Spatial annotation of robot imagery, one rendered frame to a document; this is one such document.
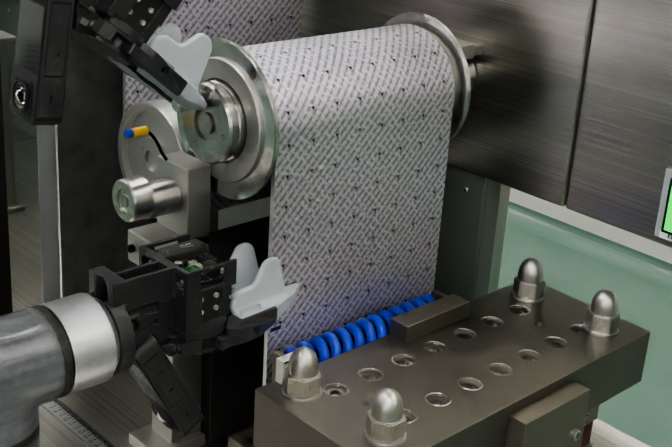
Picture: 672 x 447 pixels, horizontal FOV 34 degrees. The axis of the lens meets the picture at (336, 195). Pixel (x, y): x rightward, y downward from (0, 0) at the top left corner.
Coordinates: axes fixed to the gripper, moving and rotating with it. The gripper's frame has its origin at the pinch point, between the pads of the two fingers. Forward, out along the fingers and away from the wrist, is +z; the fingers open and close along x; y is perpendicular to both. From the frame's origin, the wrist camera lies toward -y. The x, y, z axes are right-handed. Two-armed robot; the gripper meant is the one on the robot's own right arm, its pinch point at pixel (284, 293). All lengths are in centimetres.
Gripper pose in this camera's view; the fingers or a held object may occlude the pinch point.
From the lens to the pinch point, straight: 102.6
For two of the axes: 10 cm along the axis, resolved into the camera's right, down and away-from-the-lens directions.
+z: 7.3, -2.0, 6.5
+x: -6.8, -3.0, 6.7
